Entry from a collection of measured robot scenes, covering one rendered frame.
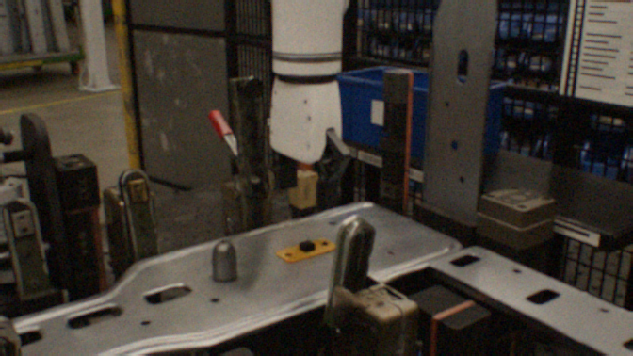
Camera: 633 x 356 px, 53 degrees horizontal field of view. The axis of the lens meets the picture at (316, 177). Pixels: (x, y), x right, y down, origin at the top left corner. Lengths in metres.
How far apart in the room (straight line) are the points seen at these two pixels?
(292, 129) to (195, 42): 2.63
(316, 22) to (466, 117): 0.32
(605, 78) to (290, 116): 0.58
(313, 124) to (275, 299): 0.21
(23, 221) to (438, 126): 0.60
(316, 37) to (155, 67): 2.96
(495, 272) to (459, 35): 0.35
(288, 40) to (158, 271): 0.34
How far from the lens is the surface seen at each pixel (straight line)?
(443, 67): 1.00
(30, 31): 8.77
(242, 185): 0.94
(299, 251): 0.87
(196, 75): 3.44
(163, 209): 1.91
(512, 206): 0.91
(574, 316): 0.78
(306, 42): 0.76
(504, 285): 0.82
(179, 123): 3.61
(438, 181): 1.04
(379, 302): 0.67
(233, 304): 0.76
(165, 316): 0.75
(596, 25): 1.17
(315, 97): 0.77
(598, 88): 1.18
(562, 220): 0.98
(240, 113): 0.94
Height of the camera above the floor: 1.37
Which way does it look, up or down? 18 degrees down
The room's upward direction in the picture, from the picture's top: straight up
